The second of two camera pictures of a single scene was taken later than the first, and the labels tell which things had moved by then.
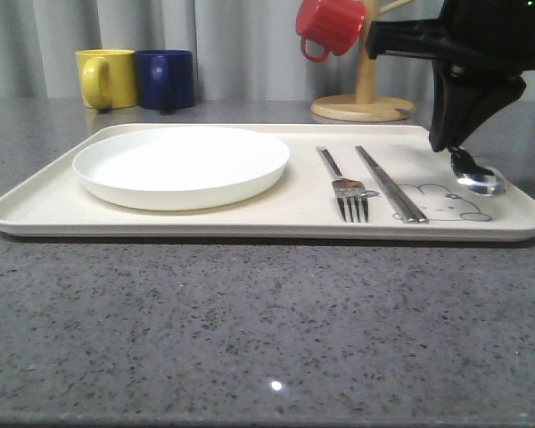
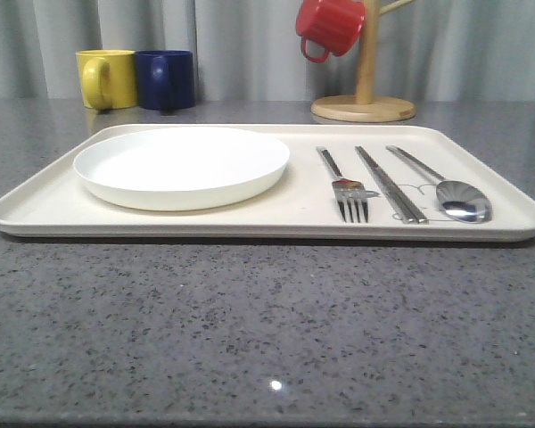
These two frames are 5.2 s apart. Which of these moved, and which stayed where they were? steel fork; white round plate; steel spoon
Moved: steel spoon
Stayed: white round plate; steel fork
